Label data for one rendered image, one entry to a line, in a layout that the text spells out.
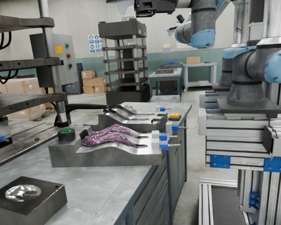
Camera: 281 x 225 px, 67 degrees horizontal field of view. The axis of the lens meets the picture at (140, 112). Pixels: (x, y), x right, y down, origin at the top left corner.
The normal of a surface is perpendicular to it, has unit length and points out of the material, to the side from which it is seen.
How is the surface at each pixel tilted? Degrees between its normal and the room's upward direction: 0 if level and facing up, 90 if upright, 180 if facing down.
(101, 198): 0
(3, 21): 90
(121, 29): 90
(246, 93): 72
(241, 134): 90
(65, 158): 90
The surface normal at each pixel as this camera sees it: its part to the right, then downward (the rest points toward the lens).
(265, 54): -0.83, 0.20
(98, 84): -0.28, 0.18
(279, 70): 0.21, 0.37
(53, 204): 0.93, 0.04
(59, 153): -0.07, 0.27
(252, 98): -0.16, -0.04
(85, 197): -0.07, -0.96
